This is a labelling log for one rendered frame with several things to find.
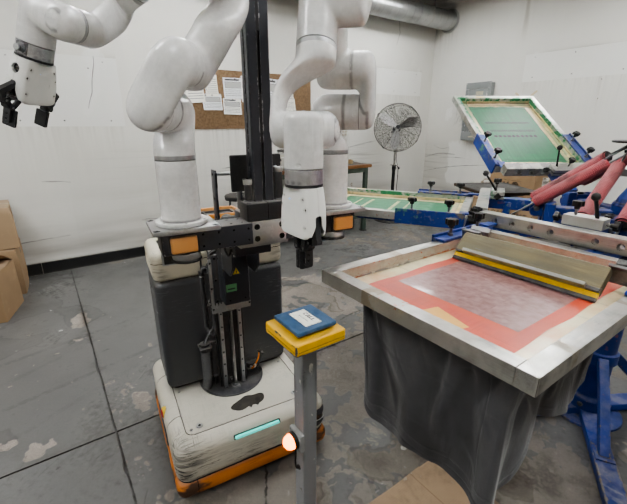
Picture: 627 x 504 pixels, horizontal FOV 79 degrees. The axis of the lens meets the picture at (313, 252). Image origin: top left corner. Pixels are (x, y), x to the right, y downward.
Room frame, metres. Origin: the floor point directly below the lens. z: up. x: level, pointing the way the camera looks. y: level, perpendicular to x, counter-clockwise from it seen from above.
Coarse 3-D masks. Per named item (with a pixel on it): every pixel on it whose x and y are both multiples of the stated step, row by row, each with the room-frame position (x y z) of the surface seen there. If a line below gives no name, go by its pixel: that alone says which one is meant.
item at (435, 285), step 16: (416, 272) 1.05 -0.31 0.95; (432, 272) 1.05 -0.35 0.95; (448, 272) 1.05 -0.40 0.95; (464, 272) 1.05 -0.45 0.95; (480, 272) 1.05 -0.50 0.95; (496, 272) 1.05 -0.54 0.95; (384, 288) 0.94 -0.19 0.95; (400, 288) 0.94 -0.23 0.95; (416, 288) 0.94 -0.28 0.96; (432, 288) 0.94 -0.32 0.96; (448, 288) 0.94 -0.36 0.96; (464, 288) 0.94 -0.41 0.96; (480, 288) 0.94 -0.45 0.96; (416, 304) 0.84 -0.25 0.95; (432, 304) 0.84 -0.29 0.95
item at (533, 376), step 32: (384, 256) 1.10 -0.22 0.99; (416, 256) 1.16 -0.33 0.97; (576, 256) 1.14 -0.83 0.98; (608, 256) 1.10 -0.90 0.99; (352, 288) 0.88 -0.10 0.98; (416, 320) 0.71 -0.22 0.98; (608, 320) 0.70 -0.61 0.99; (480, 352) 0.59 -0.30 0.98; (544, 352) 0.58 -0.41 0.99; (576, 352) 0.59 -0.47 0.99; (512, 384) 0.54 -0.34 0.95; (544, 384) 0.52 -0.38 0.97
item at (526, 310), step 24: (504, 288) 0.94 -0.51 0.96; (528, 288) 0.94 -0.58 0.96; (456, 312) 0.80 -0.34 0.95; (480, 312) 0.80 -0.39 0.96; (504, 312) 0.80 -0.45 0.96; (528, 312) 0.80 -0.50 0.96; (552, 312) 0.80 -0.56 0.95; (576, 312) 0.80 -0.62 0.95; (480, 336) 0.69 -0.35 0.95; (504, 336) 0.69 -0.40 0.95; (528, 336) 0.69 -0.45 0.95
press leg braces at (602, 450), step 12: (600, 360) 1.51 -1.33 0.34; (624, 360) 1.57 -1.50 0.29; (600, 372) 1.47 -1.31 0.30; (624, 372) 1.61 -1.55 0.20; (600, 384) 1.44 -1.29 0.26; (600, 396) 1.40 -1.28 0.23; (600, 408) 1.37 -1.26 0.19; (600, 420) 1.33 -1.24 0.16; (600, 432) 1.30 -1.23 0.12; (600, 444) 1.27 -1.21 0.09; (600, 456) 1.24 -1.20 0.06; (612, 456) 1.24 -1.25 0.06
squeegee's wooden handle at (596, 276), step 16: (464, 240) 1.19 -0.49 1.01; (480, 240) 1.16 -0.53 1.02; (496, 240) 1.12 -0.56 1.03; (496, 256) 1.08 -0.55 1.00; (512, 256) 1.05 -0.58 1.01; (528, 256) 1.02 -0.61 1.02; (544, 256) 1.00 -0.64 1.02; (560, 256) 0.97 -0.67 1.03; (560, 272) 0.94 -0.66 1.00; (576, 272) 0.92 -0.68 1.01; (592, 272) 0.90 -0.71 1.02; (608, 272) 0.88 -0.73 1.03; (592, 288) 0.87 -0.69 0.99
